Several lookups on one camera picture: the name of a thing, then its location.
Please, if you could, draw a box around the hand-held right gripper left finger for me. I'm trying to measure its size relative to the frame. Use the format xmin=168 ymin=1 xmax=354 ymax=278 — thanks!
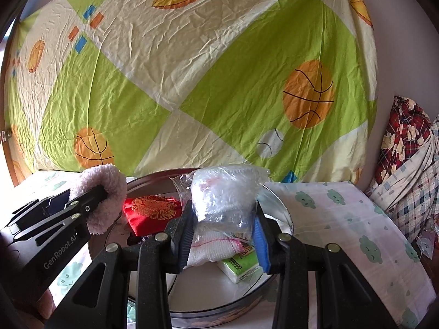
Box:
xmin=51 ymin=209 xmax=193 ymax=329

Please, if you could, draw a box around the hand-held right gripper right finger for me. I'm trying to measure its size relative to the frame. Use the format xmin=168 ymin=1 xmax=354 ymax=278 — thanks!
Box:
xmin=254 ymin=209 xmax=398 ymax=329

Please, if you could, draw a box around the wooden door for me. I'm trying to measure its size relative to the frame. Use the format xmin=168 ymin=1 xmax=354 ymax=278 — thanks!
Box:
xmin=0 ymin=21 xmax=30 ymax=187

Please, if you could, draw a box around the red embroidered pouch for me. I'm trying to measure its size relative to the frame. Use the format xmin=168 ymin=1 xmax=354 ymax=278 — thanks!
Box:
xmin=123 ymin=195 xmax=182 ymax=237

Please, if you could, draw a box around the ball print hanging sheet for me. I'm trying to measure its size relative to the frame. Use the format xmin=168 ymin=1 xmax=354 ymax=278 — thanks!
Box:
xmin=3 ymin=0 xmax=378 ymax=184

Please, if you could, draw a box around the round cookie tin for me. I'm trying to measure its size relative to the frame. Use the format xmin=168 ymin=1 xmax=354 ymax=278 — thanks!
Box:
xmin=125 ymin=168 xmax=296 ymax=324

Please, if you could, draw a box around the clear plastic bag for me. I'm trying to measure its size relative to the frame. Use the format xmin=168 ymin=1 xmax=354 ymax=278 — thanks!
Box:
xmin=170 ymin=165 xmax=270 ymax=240

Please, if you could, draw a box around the blue checked blanket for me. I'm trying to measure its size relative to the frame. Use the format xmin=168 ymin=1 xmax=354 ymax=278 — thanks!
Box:
xmin=365 ymin=115 xmax=439 ymax=249

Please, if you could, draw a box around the green tissue pack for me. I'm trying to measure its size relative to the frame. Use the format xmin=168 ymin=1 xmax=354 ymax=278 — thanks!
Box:
xmin=218 ymin=243 xmax=265 ymax=284

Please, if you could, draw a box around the lilac fluffy cloth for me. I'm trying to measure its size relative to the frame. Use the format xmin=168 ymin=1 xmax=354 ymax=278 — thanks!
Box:
xmin=70 ymin=164 xmax=128 ymax=235

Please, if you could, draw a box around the cloud print bed sheet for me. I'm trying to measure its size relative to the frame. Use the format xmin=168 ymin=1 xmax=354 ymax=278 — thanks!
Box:
xmin=14 ymin=171 xmax=436 ymax=329

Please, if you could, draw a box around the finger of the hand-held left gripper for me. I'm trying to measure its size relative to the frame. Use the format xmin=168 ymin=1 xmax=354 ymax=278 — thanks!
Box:
xmin=9 ymin=192 xmax=71 ymax=230
xmin=64 ymin=184 xmax=110 ymax=225

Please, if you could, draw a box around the white towel pink trim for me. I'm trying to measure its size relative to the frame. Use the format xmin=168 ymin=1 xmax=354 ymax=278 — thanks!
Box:
xmin=185 ymin=229 xmax=241 ymax=268

